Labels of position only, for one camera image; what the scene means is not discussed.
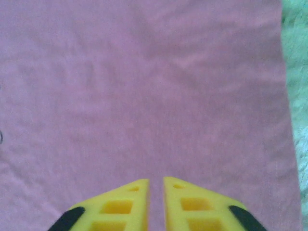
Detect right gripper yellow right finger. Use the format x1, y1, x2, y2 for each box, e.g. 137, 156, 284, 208
163, 177, 268, 231

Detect maroon printed t-shirt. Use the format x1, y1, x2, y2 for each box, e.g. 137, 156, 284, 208
0, 0, 304, 231

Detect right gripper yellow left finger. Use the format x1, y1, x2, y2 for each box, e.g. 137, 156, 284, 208
49, 178, 151, 231

